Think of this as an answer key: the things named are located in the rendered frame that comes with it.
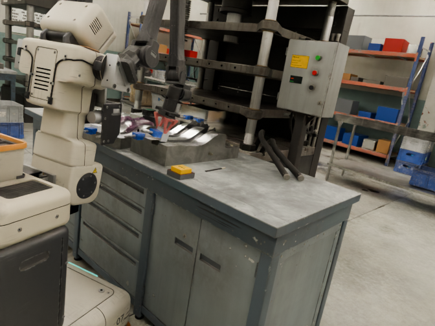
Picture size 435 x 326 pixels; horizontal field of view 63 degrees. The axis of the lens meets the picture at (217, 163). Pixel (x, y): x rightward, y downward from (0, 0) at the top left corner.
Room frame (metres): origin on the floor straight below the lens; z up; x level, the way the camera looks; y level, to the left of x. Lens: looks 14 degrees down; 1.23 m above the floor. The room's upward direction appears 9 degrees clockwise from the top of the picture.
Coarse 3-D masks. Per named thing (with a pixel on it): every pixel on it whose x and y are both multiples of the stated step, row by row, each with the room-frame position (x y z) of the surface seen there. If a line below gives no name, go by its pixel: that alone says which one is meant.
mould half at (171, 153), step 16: (176, 128) 1.81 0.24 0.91; (192, 128) 1.79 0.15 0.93; (144, 144) 1.55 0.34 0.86; (160, 144) 1.48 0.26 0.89; (176, 144) 1.51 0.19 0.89; (192, 144) 1.60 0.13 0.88; (208, 144) 1.65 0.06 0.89; (224, 144) 1.73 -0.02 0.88; (160, 160) 1.47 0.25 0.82; (176, 160) 1.50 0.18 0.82; (192, 160) 1.58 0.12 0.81; (208, 160) 1.66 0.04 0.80
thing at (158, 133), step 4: (152, 128) 1.50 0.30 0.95; (160, 128) 1.52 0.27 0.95; (144, 132) 1.45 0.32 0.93; (148, 132) 1.46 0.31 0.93; (152, 132) 1.48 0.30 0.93; (156, 132) 1.48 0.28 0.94; (160, 132) 1.49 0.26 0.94; (168, 132) 1.52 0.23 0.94; (156, 136) 1.48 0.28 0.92; (160, 136) 1.50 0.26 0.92; (164, 136) 1.51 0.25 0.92; (160, 140) 1.50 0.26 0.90; (164, 140) 1.52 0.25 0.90
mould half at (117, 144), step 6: (132, 114) 2.06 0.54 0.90; (138, 114) 2.05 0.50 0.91; (126, 120) 1.87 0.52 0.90; (120, 126) 1.80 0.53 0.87; (126, 126) 1.80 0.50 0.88; (144, 126) 1.80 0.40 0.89; (150, 126) 1.82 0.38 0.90; (162, 126) 1.97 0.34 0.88; (168, 126) 1.98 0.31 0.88; (174, 126) 2.04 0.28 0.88; (96, 132) 1.67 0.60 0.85; (120, 132) 1.74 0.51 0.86; (132, 132) 1.75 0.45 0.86; (84, 138) 1.70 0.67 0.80; (90, 138) 1.68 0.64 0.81; (96, 138) 1.67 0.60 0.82; (120, 138) 1.61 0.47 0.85; (126, 138) 1.65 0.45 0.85; (108, 144) 1.64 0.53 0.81; (114, 144) 1.63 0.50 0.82; (120, 144) 1.61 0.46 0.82; (126, 144) 1.65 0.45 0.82
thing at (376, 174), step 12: (336, 120) 4.72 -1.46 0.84; (348, 120) 4.62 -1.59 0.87; (360, 120) 4.53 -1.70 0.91; (372, 120) 4.44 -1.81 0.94; (396, 132) 4.25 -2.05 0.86; (408, 132) 4.16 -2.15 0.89; (420, 132) 4.09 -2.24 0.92; (336, 144) 4.74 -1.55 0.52; (348, 144) 5.20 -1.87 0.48; (348, 168) 4.60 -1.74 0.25; (360, 168) 4.73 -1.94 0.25; (372, 168) 4.88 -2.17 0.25; (384, 180) 4.27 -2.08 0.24; (396, 180) 4.36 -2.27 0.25; (408, 180) 4.48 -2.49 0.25; (420, 192) 4.01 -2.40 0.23; (432, 192) 4.05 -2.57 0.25
